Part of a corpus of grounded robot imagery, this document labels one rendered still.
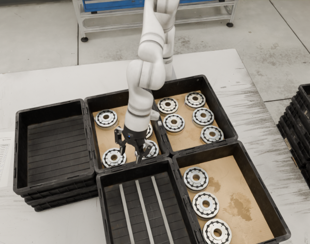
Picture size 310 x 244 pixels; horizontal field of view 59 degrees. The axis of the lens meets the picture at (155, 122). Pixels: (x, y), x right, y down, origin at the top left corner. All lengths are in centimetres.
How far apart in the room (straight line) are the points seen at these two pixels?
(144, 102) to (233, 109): 89
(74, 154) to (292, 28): 297
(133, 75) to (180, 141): 60
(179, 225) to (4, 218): 75
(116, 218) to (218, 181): 43
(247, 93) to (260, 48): 158
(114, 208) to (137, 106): 50
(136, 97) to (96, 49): 235
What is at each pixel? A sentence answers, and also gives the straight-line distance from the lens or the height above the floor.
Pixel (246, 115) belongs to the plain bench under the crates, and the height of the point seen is 70.
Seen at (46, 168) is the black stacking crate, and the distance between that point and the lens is 127.
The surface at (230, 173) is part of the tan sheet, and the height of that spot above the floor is 83.
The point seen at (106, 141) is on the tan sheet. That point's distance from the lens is 126.
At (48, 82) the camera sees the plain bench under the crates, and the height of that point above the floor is 70.
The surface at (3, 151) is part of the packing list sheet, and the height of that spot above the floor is 70.
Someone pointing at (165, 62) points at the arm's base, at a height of 95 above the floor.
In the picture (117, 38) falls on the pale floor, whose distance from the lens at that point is 317.
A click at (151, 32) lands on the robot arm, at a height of 142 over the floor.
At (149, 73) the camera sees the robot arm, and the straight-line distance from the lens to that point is 71.
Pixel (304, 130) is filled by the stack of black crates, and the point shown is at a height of 42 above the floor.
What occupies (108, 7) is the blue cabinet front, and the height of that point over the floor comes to 35.
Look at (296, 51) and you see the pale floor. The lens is 334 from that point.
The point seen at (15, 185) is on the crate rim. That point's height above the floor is 93.
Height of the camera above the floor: 188
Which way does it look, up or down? 54 degrees down
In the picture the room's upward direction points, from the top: straight up
